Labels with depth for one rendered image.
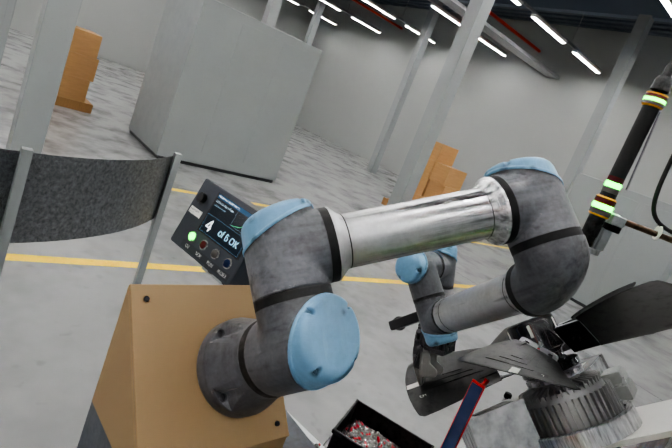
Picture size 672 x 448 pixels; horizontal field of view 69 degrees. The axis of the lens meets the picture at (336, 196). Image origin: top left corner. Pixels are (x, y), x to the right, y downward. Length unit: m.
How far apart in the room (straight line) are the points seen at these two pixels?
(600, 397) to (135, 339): 0.99
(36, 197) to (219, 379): 1.72
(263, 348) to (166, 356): 0.16
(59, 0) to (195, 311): 4.21
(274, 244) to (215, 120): 6.61
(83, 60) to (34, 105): 3.93
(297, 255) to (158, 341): 0.25
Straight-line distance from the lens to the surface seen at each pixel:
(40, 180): 2.36
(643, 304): 1.27
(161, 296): 0.81
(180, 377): 0.80
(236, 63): 7.23
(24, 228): 2.43
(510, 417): 1.29
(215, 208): 1.28
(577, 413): 1.30
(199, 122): 7.19
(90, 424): 0.98
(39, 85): 4.93
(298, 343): 0.65
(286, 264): 0.68
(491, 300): 0.95
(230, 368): 0.76
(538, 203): 0.83
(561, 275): 0.83
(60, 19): 4.88
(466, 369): 1.35
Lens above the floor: 1.56
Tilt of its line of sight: 10 degrees down
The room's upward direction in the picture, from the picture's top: 21 degrees clockwise
